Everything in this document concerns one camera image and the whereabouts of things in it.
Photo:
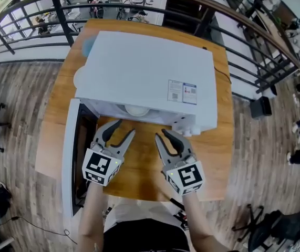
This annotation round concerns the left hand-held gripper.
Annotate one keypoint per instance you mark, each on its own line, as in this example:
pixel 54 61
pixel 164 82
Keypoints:
pixel 97 165

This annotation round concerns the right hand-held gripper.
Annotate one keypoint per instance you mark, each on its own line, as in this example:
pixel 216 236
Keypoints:
pixel 189 177

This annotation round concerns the white round bowl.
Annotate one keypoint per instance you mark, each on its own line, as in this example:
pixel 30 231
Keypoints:
pixel 137 110

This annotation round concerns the white microwave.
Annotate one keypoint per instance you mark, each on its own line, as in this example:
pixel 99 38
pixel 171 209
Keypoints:
pixel 144 67

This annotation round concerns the person's left forearm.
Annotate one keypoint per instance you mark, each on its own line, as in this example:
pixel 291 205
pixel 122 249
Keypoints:
pixel 92 214

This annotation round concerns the person's right forearm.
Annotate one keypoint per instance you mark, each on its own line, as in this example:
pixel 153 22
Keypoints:
pixel 194 219

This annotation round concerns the white trousers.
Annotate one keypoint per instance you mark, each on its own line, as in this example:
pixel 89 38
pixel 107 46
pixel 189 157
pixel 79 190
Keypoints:
pixel 139 211

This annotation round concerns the black patterned shirt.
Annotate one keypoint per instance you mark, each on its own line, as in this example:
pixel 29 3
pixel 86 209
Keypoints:
pixel 144 237

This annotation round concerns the black trash bin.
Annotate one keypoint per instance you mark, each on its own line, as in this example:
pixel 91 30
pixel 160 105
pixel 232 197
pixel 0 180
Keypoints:
pixel 261 106

